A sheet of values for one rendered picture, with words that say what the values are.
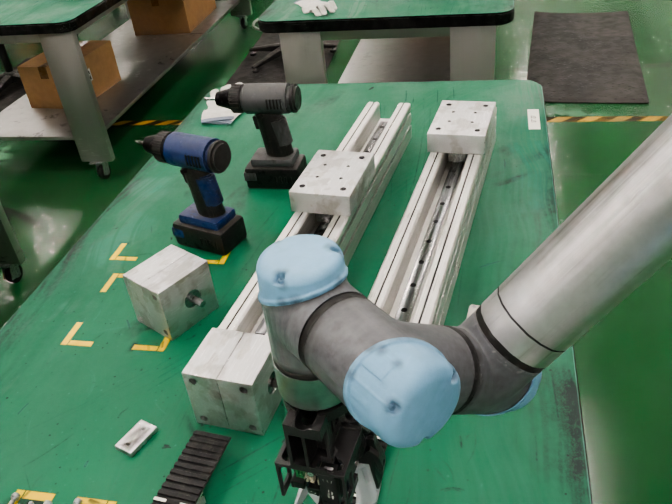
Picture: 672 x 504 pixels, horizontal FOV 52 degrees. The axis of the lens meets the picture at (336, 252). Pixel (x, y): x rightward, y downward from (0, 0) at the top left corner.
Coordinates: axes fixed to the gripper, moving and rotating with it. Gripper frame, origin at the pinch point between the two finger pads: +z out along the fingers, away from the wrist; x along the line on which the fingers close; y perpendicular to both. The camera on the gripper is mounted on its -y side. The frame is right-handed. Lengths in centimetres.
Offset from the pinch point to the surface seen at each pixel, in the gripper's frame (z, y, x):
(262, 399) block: -2.0, -9.9, -13.9
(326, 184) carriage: -9, -53, -19
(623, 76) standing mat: 80, -336, 46
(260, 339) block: -6.3, -16.2, -16.2
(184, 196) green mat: 3, -64, -56
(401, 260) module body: -5.1, -38.7, -2.2
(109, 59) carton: 46, -258, -216
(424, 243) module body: -2.5, -47.4, -0.5
